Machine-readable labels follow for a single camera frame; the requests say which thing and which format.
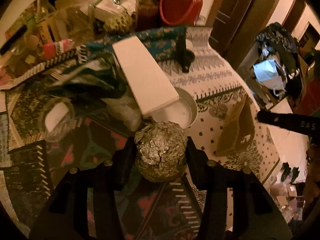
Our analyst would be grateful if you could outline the aluminium foil ball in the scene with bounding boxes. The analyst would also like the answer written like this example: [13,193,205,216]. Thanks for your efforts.
[134,121,188,183]

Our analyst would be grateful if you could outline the long white box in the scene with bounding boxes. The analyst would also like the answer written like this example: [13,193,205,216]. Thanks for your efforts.
[112,36,179,116]

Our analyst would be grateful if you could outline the white plastic bag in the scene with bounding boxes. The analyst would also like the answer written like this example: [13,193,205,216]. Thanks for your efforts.
[253,59,287,91]

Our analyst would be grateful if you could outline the pile of dark clothes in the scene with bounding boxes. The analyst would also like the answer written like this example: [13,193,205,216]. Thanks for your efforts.
[255,22,303,85]

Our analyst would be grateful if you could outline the clear glass ashtray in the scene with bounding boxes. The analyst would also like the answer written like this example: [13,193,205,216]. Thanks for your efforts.
[38,98,75,142]

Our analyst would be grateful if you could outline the patchwork patterned tablecloth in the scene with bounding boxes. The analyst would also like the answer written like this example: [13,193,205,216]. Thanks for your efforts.
[1,27,280,239]

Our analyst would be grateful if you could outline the dark wooden panel door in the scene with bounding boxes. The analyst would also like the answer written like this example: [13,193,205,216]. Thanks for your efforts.
[209,0,252,54]

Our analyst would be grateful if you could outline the red patterned small can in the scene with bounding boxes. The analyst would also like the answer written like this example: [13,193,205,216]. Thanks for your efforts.
[42,39,74,60]

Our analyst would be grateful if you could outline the red thermos jug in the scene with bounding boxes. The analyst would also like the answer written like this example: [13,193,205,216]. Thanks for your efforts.
[159,0,203,26]

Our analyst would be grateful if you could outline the red cap sauce bottle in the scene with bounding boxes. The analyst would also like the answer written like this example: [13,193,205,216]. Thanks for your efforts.
[136,0,159,31]

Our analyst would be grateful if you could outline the clear liquor bottle yellow label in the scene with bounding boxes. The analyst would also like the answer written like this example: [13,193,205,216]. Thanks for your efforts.
[36,0,55,44]

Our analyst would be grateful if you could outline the green custard apple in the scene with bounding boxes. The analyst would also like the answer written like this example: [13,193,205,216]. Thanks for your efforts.
[104,11,133,36]

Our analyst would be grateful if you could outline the large clear glass jar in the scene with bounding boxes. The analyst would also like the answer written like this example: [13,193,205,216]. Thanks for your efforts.
[53,0,95,46]

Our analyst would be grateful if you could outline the white labelled small box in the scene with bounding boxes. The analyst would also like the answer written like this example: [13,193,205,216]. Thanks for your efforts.
[94,0,136,22]

